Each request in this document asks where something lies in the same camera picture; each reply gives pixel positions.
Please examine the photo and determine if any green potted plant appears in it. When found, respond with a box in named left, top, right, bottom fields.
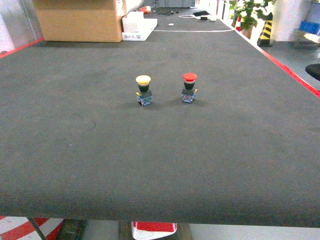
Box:
left=231, top=0, right=276, bottom=39

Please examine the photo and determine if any brown cardboard box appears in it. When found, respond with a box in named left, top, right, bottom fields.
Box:
left=33, top=0, right=127, bottom=43

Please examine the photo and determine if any yellow mushroom push button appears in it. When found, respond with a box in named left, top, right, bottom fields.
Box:
left=135, top=75, right=153, bottom=107

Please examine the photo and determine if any dark grey table mat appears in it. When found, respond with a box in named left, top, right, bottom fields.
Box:
left=0, top=17, right=320, bottom=228

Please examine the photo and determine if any red mushroom push button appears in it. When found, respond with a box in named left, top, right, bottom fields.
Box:
left=181, top=72, right=198, bottom=104

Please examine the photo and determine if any yellow black striped post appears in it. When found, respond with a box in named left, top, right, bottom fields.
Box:
left=257, top=13, right=273, bottom=47

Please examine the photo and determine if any white cardboard box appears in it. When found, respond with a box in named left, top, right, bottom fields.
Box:
left=121, top=11, right=158, bottom=42

